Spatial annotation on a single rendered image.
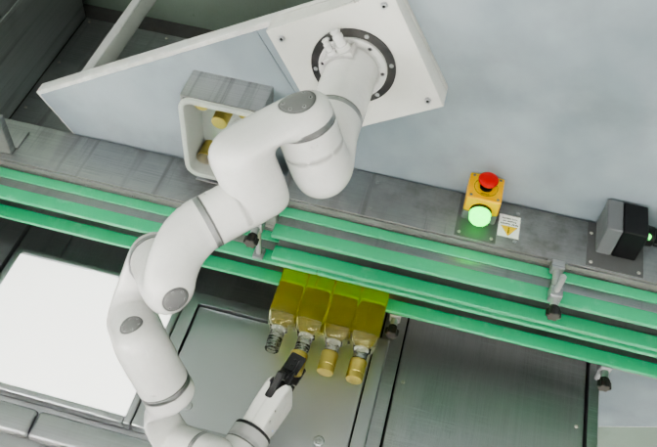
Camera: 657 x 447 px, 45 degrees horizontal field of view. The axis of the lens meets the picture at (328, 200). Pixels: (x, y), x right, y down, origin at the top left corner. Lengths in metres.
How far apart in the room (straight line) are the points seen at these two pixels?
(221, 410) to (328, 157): 0.70
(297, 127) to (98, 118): 0.83
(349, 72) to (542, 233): 0.57
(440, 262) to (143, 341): 0.64
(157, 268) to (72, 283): 0.76
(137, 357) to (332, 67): 0.57
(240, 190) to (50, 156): 0.83
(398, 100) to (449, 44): 0.14
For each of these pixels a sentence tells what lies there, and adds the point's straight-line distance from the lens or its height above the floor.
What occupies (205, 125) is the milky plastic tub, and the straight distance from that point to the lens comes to 1.73.
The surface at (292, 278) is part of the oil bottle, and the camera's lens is 1.68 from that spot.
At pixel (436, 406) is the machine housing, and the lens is 1.77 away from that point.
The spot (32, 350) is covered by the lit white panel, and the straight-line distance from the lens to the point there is 1.84.
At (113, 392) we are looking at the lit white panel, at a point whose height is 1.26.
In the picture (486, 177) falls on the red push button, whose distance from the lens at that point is 1.60.
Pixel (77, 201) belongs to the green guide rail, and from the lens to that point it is 1.84.
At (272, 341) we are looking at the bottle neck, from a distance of 1.61.
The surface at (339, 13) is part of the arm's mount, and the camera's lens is 1.40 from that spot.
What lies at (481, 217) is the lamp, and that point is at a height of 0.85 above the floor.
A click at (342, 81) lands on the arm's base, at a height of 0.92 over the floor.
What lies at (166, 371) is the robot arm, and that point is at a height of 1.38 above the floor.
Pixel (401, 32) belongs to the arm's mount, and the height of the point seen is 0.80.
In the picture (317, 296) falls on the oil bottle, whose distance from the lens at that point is 1.65.
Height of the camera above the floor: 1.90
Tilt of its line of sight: 39 degrees down
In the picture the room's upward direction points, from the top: 161 degrees counter-clockwise
